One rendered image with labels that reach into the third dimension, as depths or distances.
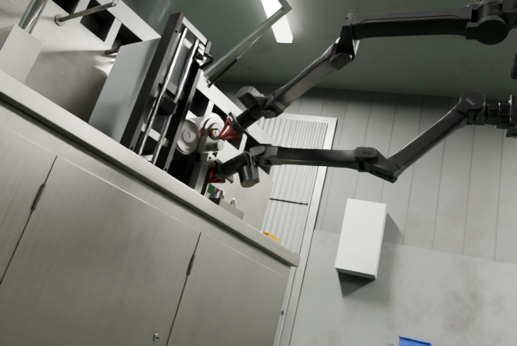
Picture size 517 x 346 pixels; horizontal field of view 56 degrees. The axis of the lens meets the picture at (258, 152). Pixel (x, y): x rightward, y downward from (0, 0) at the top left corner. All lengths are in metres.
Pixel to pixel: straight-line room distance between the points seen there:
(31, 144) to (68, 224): 0.19
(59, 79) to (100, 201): 0.75
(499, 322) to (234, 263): 2.77
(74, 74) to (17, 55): 0.44
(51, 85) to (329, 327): 2.88
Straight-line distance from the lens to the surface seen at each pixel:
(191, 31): 1.63
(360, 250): 3.91
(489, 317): 4.03
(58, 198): 1.11
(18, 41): 1.47
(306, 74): 1.57
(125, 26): 2.06
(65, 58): 1.86
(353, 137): 4.47
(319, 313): 4.03
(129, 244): 1.24
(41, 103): 1.07
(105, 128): 1.68
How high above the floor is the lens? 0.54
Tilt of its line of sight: 22 degrees up
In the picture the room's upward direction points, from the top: 15 degrees clockwise
